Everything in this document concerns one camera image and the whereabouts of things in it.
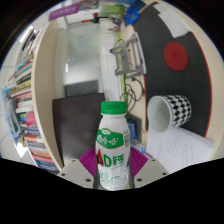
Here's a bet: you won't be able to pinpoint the white drink bottle green cap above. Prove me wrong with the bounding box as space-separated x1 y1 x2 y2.
94 100 132 192

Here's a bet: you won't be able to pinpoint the white paper sheet with writing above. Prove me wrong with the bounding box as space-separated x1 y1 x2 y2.
145 126 216 174

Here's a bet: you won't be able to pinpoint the black white diamond mug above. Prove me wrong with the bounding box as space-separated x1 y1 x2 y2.
146 94 193 134

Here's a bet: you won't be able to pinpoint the white wall socket row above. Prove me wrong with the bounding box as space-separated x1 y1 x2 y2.
101 31 118 73

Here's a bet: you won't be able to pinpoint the black computer monitor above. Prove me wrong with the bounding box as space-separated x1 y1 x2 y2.
51 92 107 168

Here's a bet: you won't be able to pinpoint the small blue box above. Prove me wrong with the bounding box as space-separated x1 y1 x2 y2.
127 119 138 139

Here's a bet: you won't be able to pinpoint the coiled blue cable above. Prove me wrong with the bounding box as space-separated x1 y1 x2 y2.
124 6 141 27

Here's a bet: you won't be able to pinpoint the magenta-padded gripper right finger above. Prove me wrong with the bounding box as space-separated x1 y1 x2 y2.
128 146 170 189

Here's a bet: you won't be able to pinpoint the wall shelf with books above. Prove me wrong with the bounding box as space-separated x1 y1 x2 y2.
1 19 68 174

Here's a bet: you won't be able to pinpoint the dark wine bottle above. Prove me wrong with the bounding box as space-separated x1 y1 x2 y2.
80 13 114 25

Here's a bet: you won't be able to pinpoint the small white paper sheet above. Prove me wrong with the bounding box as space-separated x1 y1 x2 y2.
157 2 191 38

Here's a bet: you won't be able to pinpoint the purple hanging banner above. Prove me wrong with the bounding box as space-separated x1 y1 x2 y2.
48 2 83 22

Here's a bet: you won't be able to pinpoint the black cable bundle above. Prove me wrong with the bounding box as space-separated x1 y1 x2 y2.
119 74 147 111

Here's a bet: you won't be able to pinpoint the flat round red coaster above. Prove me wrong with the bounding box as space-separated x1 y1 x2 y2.
163 41 189 72

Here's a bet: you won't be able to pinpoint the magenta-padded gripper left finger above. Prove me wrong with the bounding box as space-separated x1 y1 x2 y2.
58 147 98 189

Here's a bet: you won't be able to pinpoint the grey metal laptop stand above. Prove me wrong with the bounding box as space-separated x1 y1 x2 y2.
109 32 148 79

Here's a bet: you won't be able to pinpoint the ceiling light panels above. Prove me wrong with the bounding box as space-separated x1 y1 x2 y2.
19 24 36 44

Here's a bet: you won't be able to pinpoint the black desk mat red edge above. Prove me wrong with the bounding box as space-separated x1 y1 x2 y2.
139 3 213 138

